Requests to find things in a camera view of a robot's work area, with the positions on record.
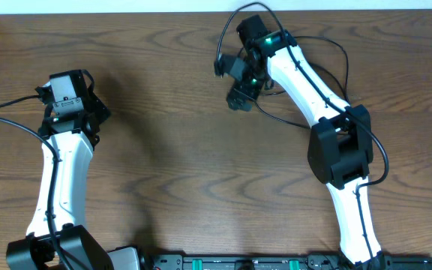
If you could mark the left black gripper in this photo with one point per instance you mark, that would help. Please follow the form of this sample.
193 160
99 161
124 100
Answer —
98 106

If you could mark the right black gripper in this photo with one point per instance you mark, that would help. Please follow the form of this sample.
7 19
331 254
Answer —
238 87

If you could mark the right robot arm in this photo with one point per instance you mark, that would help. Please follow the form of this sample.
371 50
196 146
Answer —
341 141

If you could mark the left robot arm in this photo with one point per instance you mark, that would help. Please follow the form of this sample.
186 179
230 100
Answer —
69 131

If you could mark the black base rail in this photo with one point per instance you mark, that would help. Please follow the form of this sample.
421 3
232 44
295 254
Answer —
132 258

